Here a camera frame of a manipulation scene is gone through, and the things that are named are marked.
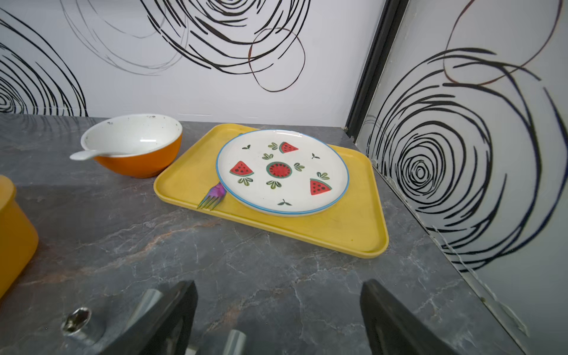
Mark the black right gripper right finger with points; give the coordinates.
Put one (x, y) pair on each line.
(391, 328)

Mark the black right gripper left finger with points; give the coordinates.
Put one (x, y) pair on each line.
(165, 329)

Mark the short socket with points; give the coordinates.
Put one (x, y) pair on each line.
(235, 343)

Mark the small socket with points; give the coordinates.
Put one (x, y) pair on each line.
(83, 326)

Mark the yellow storage box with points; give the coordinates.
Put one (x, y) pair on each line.
(19, 237)

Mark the yellow serving tray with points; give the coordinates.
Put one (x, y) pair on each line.
(355, 225)

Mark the purple fork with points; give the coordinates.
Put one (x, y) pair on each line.
(213, 197)

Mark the orange white bowl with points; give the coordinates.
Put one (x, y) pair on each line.
(137, 145)

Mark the watermelon pattern plate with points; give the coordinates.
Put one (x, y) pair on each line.
(282, 173)

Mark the white spoon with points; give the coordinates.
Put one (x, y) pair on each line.
(89, 154)

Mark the black corner frame post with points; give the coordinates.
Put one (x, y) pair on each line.
(381, 45)

